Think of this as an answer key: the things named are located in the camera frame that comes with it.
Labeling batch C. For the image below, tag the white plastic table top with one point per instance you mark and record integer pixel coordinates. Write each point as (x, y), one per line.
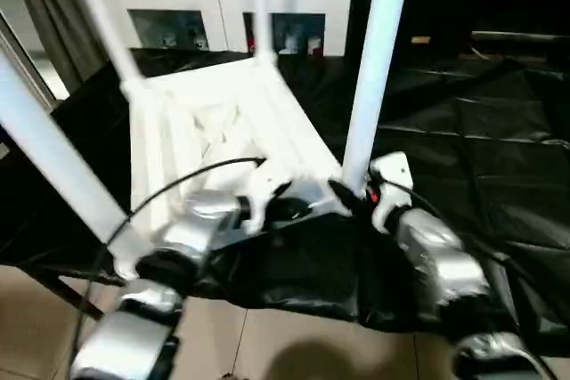
(200, 131)

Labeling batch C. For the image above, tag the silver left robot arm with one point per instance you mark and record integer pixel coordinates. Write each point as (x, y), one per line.
(187, 233)

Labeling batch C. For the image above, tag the black work surface mat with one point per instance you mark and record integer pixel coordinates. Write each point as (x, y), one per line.
(467, 153)

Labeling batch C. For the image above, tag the black left robot foot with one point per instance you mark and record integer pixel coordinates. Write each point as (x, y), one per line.
(233, 376)

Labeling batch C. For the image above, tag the red item in cabinet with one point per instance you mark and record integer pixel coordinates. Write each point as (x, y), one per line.
(251, 39)

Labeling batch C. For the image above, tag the white figurine in cabinet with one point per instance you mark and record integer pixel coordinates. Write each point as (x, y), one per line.
(169, 41)

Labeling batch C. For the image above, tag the grey curtain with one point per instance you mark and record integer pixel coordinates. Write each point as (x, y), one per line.
(58, 10)

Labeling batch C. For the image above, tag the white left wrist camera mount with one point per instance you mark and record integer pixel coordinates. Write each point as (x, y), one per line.
(265, 193)

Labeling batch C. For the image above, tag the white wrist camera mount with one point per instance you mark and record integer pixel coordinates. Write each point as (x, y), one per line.
(392, 175)
(265, 193)

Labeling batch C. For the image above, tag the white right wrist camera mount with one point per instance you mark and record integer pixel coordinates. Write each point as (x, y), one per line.
(392, 175)

